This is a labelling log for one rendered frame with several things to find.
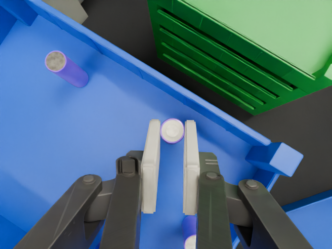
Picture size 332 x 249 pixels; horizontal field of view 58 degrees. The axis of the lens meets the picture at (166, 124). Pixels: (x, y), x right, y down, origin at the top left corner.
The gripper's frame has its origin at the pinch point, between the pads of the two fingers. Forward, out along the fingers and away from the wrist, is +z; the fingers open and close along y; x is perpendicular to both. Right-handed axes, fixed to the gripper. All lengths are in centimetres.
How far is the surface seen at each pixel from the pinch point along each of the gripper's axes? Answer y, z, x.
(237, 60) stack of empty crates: 10.2, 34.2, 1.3
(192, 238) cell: 1.8, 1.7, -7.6
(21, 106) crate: -15.7, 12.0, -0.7
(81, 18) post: -25, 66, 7
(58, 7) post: -27, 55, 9
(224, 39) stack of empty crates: 7.3, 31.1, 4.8
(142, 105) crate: -3.2, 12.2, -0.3
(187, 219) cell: 1.6, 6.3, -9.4
